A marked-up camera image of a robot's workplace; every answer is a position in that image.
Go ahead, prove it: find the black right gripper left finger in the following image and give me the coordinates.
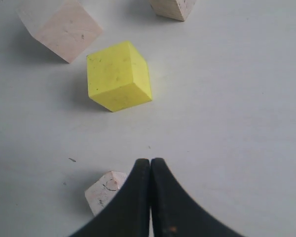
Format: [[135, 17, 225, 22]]
[[72, 158, 150, 237]]

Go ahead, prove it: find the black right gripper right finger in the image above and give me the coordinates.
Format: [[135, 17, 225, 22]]
[[150, 158, 241, 237]]

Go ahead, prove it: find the small wooden cube with knot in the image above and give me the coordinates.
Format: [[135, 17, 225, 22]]
[[84, 171, 127, 216]]

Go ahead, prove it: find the yellow cube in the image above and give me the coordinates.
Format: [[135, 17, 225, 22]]
[[86, 40, 152, 112]]

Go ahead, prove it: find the large pale wooden cube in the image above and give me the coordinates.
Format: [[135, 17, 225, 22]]
[[17, 0, 102, 63]]

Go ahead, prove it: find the medium plywood cube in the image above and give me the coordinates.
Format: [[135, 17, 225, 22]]
[[149, 0, 196, 22]]

